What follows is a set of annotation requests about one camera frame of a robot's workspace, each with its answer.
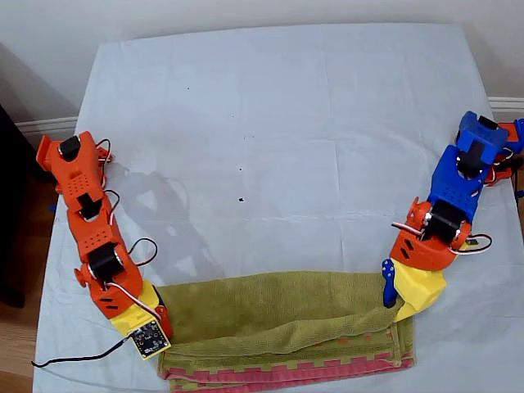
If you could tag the dark wooden furniture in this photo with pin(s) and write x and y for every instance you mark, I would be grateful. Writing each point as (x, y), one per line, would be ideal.
(12, 204)

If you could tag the white tablecloth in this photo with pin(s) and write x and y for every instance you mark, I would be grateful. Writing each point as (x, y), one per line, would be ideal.
(245, 123)

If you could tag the green towel with pink borders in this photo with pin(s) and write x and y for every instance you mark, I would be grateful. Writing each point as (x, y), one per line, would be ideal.
(266, 303)

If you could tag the camera board on red arm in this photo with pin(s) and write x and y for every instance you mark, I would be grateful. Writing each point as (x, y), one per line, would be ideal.
(150, 340)

